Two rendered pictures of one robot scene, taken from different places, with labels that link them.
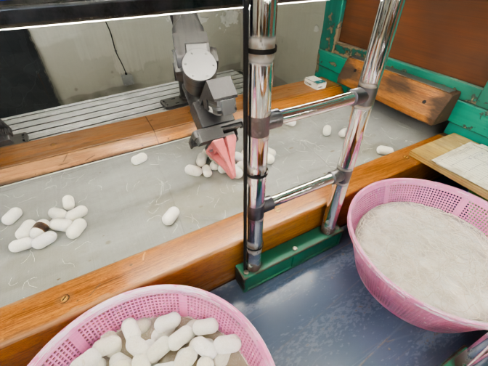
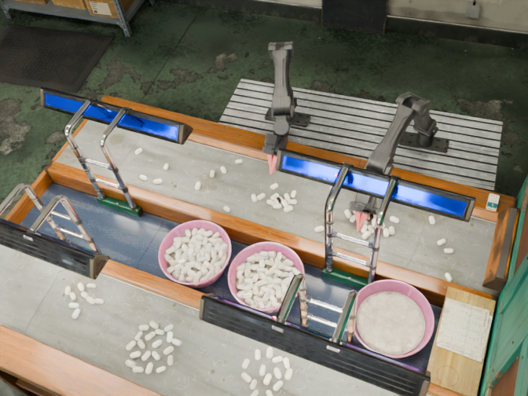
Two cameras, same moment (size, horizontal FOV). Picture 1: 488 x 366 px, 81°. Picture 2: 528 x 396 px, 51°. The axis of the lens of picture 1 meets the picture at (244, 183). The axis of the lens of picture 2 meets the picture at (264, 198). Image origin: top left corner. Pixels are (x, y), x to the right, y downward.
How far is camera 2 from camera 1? 1.58 m
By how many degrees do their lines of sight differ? 41
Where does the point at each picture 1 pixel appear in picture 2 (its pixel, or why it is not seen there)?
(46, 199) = (288, 185)
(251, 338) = not seen: hidden behind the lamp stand
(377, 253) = (370, 304)
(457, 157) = (460, 307)
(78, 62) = not seen: outside the picture
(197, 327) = (293, 269)
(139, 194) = (318, 209)
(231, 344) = not seen: hidden behind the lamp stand
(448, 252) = (395, 328)
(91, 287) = (277, 236)
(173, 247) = (306, 242)
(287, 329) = (322, 298)
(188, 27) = (383, 150)
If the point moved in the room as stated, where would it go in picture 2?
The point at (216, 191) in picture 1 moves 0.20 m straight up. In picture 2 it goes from (346, 231) to (349, 199)
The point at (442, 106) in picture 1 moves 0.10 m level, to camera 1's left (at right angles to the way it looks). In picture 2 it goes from (489, 280) to (463, 259)
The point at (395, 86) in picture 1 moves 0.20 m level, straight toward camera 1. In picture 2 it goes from (496, 249) to (436, 261)
